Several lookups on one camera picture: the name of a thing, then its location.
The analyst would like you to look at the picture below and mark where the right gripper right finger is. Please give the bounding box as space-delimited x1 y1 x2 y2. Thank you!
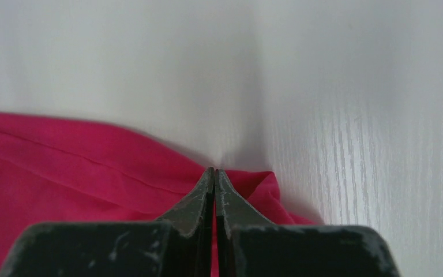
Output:
214 170 400 276

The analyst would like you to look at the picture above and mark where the crimson red t shirt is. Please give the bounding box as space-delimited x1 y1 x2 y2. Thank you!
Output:
0 111 324 277

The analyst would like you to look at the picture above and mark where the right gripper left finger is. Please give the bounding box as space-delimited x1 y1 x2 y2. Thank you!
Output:
0 167 215 276

